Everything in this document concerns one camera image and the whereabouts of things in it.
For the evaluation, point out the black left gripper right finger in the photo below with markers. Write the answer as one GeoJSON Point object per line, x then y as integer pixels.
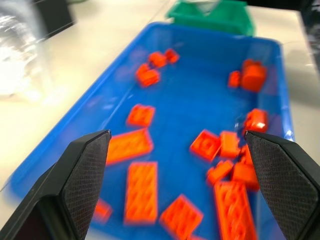
{"type": "Point", "coordinates": [282, 175]}

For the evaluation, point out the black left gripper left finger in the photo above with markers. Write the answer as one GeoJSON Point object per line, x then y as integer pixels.
{"type": "Point", "coordinates": [75, 180]}

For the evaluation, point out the blue plastic bin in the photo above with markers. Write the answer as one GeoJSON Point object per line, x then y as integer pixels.
{"type": "Point", "coordinates": [187, 107]}

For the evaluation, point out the green plastic bin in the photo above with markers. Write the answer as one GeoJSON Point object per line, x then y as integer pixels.
{"type": "Point", "coordinates": [225, 17]}

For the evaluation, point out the small orange building block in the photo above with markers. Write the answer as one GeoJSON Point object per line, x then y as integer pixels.
{"type": "Point", "coordinates": [172, 55]}
{"type": "Point", "coordinates": [103, 210]}
{"type": "Point", "coordinates": [234, 79]}
{"type": "Point", "coordinates": [246, 154]}

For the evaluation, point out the long orange building plate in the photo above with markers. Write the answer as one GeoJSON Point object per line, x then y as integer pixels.
{"type": "Point", "coordinates": [142, 192]}
{"type": "Point", "coordinates": [233, 212]}

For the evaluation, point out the flat orange building plate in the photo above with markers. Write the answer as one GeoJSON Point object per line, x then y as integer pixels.
{"type": "Point", "coordinates": [181, 216]}
{"type": "Point", "coordinates": [130, 146]}

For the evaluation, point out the square orange building block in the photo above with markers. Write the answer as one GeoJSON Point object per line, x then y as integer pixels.
{"type": "Point", "coordinates": [141, 115]}
{"type": "Point", "coordinates": [206, 145]}

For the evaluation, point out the large orange building block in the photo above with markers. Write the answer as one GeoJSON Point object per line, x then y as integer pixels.
{"type": "Point", "coordinates": [253, 75]}

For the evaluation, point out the clear plastic bag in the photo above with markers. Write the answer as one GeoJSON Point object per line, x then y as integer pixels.
{"type": "Point", "coordinates": [17, 50]}

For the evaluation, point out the black blurred object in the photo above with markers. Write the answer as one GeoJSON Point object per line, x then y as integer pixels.
{"type": "Point", "coordinates": [311, 30]}

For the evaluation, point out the black box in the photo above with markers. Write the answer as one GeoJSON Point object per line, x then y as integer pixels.
{"type": "Point", "coordinates": [55, 15]}

